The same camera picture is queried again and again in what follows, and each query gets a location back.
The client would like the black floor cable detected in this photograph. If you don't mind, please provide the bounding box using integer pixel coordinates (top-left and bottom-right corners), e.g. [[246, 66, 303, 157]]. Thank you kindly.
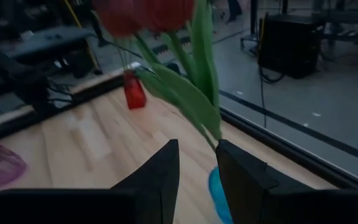
[[257, 63, 286, 129]]

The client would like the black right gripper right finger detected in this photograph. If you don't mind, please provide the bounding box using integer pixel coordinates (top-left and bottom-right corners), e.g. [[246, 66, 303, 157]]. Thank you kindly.
[[214, 139, 314, 224]]

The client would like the yellow pole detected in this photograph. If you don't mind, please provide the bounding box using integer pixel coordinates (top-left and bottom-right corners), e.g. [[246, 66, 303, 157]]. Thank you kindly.
[[63, 0, 103, 75]]

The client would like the blue glass vase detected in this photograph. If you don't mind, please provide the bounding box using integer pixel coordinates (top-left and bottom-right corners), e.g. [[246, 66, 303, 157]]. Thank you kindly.
[[208, 166, 234, 224]]

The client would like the black aluminium table frame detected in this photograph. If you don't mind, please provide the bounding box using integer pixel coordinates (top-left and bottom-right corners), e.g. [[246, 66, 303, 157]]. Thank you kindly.
[[0, 62, 358, 190]]

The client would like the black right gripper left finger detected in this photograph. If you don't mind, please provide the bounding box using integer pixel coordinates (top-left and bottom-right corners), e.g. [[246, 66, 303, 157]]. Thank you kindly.
[[110, 138, 181, 224]]

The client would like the black equipment box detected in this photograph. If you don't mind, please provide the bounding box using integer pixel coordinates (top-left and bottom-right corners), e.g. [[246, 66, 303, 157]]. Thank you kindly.
[[257, 14, 322, 79]]

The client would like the red glass vase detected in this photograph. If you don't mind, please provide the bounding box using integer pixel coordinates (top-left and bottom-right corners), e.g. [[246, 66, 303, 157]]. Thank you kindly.
[[122, 70, 147, 111]]

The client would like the person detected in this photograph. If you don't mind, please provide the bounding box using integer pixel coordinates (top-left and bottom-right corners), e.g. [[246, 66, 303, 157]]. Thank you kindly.
[[226, 0, 243, 23]]

